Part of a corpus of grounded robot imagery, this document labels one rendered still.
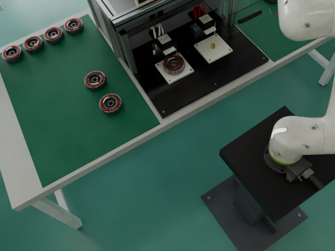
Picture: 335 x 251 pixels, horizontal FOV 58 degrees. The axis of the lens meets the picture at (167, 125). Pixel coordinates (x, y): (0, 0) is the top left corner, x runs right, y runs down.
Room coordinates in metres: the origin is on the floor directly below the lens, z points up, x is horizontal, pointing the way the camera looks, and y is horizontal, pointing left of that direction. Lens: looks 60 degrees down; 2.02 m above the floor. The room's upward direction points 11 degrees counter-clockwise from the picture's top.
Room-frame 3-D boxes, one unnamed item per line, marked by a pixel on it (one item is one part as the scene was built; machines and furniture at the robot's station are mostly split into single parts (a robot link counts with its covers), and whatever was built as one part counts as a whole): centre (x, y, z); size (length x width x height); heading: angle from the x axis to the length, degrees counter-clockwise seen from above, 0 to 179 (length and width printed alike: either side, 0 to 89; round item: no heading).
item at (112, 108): (0.89, 0.26, 0.77); 0.11 x 0.11 x 0.04
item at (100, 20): (1.34, 0.24, 0.91); 0.28 x 0.03 x 0.32; 20
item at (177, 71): (1.04, -0.09, 0.80); 0.11 x 0.11 x 0.04
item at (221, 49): (1.12, -0.32, 0.78); 0.15 x 0.15 x 0.01; 20
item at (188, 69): (1.04, -0.09, 0.78); 0.15 x 0.15 x 0.01; 20
